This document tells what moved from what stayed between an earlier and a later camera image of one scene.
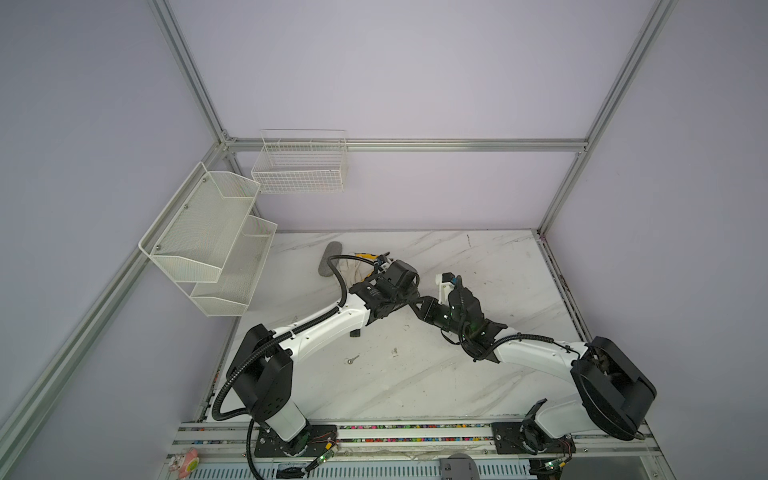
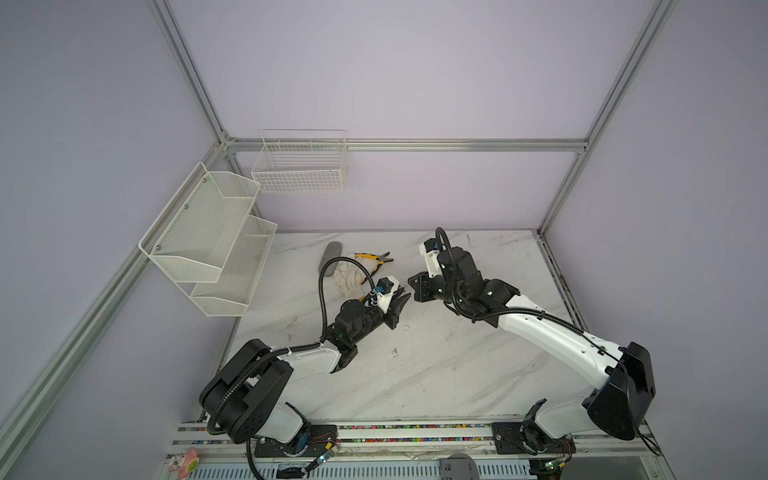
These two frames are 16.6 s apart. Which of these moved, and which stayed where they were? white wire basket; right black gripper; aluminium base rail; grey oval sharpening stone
Moved: right black gripper
Stayed: grey oval sharpening stone; white wire basket; aluminium base rail
